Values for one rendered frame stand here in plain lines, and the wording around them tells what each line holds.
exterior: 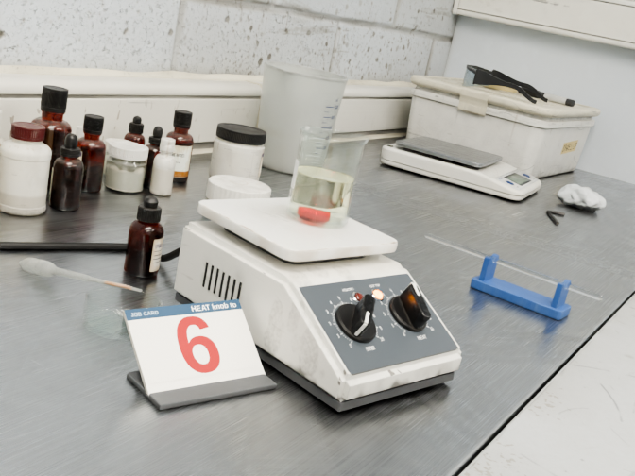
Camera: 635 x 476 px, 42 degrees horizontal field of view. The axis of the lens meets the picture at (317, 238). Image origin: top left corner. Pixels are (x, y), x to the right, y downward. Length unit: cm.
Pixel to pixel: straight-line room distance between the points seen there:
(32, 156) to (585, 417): 54
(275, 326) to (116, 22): 65
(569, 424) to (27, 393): 37
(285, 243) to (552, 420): 23
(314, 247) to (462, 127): 111
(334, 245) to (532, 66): 147
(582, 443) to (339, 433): 18
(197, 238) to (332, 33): 99
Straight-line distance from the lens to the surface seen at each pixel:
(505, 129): 165
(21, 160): 84
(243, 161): 109
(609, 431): 66
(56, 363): 57
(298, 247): 58
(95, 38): 113
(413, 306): 61
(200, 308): 58
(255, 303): 60
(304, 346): 56
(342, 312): 57
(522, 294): 88
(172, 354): 55
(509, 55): 205
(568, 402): 68
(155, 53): 121
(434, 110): 170
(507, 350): 74
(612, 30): 195
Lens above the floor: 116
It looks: 16 degrees down
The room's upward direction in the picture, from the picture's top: 12 degrees clockwise
